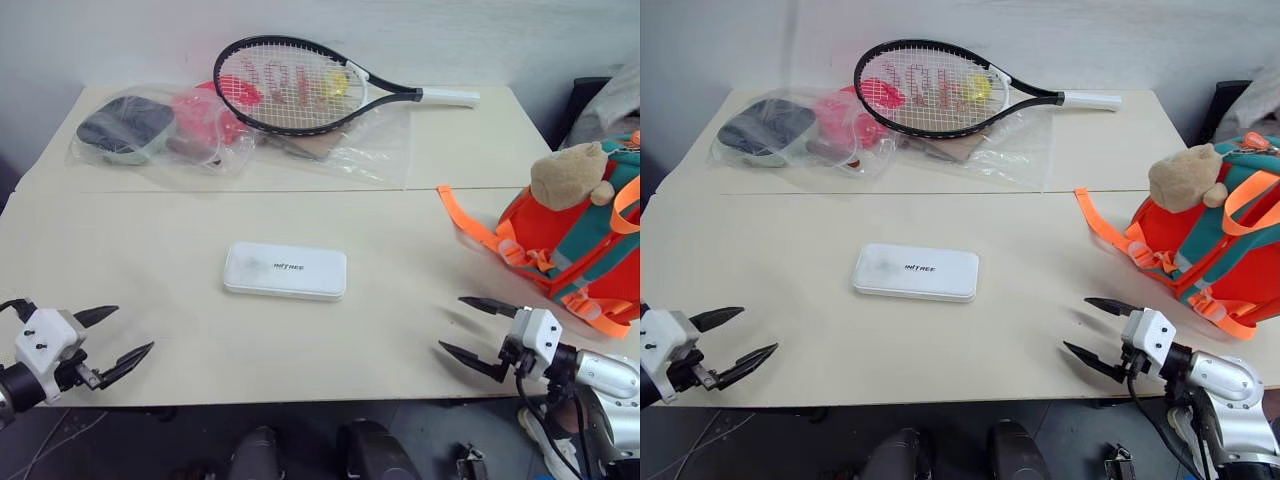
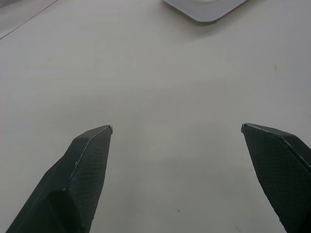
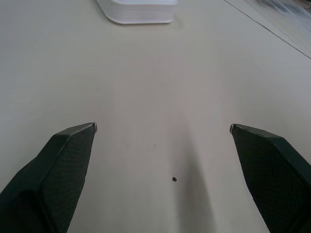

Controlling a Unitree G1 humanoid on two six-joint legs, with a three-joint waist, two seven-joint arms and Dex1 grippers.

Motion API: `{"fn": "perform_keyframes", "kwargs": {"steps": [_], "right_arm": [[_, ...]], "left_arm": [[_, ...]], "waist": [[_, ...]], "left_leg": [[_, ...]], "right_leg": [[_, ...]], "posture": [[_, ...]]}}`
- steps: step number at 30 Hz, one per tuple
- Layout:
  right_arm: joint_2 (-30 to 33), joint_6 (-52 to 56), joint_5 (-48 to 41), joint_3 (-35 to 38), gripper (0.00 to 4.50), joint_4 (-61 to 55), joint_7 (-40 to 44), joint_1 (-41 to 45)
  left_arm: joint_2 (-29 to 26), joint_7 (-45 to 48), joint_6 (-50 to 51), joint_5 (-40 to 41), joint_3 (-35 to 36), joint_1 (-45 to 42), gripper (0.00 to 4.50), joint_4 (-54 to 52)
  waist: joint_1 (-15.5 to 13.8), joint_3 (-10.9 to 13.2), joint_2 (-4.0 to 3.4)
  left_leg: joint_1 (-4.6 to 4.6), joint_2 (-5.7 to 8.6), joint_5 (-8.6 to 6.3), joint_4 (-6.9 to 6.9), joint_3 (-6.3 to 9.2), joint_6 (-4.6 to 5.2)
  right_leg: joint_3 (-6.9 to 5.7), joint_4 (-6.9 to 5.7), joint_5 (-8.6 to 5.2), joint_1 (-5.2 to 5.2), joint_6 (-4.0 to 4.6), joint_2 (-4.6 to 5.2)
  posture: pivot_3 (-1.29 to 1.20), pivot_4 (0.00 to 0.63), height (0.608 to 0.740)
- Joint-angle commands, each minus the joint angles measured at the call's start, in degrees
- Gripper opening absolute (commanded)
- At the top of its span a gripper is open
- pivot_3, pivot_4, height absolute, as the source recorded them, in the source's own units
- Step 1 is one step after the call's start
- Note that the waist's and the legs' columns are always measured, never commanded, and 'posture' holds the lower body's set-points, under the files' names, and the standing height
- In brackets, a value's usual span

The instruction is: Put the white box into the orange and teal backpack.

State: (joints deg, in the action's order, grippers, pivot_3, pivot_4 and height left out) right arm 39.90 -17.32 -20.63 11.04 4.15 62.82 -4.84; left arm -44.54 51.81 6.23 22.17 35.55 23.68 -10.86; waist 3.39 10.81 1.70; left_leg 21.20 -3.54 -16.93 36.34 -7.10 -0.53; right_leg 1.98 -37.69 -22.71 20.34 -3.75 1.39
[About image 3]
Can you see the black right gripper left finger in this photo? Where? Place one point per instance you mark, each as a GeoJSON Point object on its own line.
{"type": "Point", "coordinates": [48, 179]}

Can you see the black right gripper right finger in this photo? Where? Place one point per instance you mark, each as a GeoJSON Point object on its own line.
{"type": "Point", "coordinates": [274, 174]}

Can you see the white plastic box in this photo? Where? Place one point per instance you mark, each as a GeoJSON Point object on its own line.
{"type": "Point", "coordinates": [139, 11]}

